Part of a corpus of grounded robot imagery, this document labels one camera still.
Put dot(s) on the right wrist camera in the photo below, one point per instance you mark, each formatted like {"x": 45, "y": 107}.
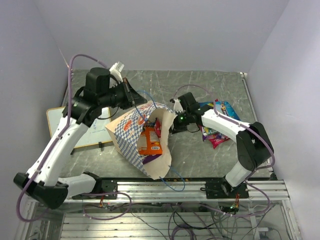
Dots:
{"x": 177, "y": 107}

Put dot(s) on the aluminium frame rail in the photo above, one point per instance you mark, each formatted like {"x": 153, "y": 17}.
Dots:
{"x": 156, "y": 192}

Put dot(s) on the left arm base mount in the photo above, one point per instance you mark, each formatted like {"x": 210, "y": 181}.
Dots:
{"x": 104, "y": 185}

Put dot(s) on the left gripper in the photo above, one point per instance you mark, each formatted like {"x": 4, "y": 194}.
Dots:
{"x": 131, "y": 97}

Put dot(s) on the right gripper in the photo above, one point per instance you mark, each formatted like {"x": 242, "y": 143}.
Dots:
{"x": 178, "y": 128}

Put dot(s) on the blue gummy snack bag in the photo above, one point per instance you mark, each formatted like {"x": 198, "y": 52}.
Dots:
{"x": 224, "y": 107}

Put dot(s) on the pink princess snack bag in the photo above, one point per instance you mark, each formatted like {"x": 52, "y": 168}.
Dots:
{"x": 215, "y": 139}

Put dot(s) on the purple snack packet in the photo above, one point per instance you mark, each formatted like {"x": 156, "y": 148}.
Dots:
{"x": 150, "y": 158}

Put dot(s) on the small whiteboard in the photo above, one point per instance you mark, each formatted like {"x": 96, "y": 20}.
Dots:
{"x": 96, "y": 134}

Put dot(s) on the green yellow candy bag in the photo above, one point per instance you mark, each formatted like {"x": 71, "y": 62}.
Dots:
{"x": 206, "y": 131}

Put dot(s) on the orange Fox's candy pack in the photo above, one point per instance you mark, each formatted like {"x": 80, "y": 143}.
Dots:
{"x": 148, "y": 142}

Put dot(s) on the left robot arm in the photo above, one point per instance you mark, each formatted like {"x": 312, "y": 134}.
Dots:
{"x": 104, "y": 88}

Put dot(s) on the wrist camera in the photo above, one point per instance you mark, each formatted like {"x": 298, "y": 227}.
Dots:
{"x": 115, "y": 71}
{"x": 177, "y": 107}

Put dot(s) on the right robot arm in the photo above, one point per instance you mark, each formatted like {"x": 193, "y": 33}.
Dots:
{"x": 252, "y": 142}

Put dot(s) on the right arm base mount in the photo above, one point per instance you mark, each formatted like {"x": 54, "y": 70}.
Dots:
{"x": 218, "y": 188}

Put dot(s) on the red snack packet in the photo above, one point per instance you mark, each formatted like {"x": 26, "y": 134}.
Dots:
{"x": 158, "y": 128}

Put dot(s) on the blue checkered paper bag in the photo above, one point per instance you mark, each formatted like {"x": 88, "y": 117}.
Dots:
{"x": 126, "y": 129}

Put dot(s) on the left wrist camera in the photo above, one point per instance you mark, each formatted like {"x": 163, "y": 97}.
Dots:
{"x": 115, "y": 71}

